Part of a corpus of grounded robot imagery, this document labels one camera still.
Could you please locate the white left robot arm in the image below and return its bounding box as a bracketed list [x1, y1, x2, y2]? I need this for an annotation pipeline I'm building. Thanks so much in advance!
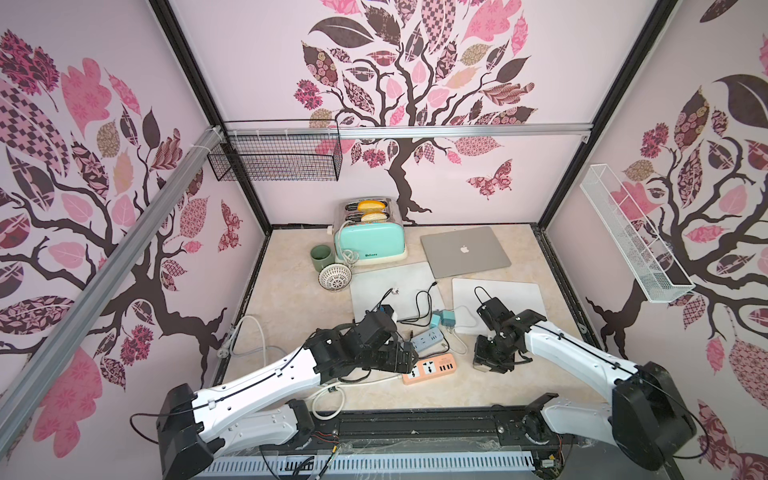
[156, 305, 417, 479]

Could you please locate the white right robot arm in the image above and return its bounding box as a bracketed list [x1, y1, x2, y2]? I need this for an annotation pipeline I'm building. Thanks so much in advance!
[473, 297, 699, 470]

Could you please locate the right white laptop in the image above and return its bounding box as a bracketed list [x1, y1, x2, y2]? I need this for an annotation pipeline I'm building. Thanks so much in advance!
[452, 278, 546, 335]

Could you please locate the rear grey laptop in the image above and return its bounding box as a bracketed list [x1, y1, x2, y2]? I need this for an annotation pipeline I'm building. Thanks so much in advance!
[420, 226, 511, 279]

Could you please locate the orange power strip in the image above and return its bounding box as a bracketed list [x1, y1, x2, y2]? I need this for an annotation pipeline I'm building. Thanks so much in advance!
[402, 353, 458, 386]

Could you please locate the grey power strip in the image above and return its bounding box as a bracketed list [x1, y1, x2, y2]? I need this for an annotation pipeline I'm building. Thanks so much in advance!
[411, 327, 444, 354]

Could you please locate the green ceramic cup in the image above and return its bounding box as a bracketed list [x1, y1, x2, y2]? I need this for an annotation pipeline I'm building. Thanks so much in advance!
[310, 244, 335, 273]

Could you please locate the mint green toaster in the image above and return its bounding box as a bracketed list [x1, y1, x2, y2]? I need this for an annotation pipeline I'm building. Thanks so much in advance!
[332, 197, 408, 266]

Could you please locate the front orange bread slice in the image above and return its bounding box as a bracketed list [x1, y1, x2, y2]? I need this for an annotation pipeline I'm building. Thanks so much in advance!
[360, 211, 389, 223]

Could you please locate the white usb cable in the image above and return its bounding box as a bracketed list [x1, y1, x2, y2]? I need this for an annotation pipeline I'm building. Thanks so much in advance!
[446, 305, 481, 355]

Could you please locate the black charging cable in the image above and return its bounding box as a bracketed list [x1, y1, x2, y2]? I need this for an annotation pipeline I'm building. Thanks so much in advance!
[395, 280, 439, 328]

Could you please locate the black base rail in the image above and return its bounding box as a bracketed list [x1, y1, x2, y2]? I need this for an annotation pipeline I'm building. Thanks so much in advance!
[161, 404, 685, 480]

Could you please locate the white vented cable duct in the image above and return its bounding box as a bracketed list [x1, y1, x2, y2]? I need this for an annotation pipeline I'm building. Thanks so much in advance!
[197, 451, 535, 479]

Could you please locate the light blue strip cable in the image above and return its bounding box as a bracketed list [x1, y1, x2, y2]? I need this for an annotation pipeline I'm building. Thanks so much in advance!
[230, 343, 289, 358]

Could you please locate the white wire shelf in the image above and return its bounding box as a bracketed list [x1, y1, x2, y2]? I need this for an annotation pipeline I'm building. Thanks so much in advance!
[580, 164, 694, 303]

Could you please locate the black wire basket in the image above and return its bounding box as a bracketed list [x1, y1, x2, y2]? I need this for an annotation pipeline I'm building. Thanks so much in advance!
[208, 119, 343, 182]

